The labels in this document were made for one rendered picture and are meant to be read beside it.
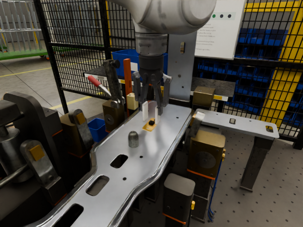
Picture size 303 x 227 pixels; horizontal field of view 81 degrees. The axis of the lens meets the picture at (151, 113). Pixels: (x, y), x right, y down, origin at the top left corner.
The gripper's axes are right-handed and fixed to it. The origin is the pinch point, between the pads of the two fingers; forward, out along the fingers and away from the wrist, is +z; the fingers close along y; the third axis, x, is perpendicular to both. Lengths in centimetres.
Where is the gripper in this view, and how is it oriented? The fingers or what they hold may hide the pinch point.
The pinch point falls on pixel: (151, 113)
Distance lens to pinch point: 61.9
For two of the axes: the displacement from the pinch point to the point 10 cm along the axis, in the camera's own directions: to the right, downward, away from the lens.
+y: 9.0, 2.1, -3.8
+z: 0.0, 8.7, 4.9
